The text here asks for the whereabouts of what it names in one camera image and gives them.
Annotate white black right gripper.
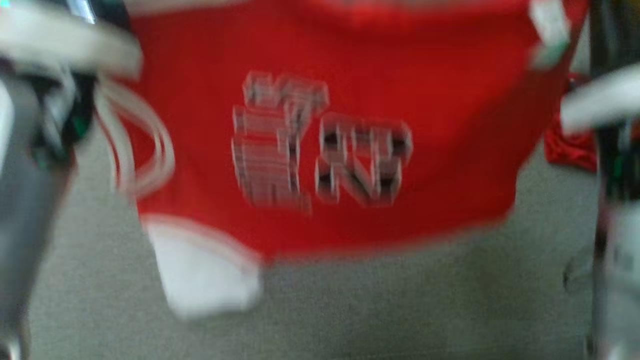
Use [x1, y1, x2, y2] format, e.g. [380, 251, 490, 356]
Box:
[560, 64, 640, 201]

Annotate red shorts with white band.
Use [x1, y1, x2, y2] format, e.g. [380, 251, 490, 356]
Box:
[544, 72, 601, 172]

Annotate red mesh basketball jersey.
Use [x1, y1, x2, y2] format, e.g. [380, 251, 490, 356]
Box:
[95, 0, 592, 321]

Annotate large grey sofa seat cushion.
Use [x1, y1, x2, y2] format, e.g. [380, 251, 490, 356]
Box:
[27, 125, 603, 360]

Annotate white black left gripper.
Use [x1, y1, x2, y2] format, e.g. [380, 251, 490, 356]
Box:
[0, 10, 144, 168]

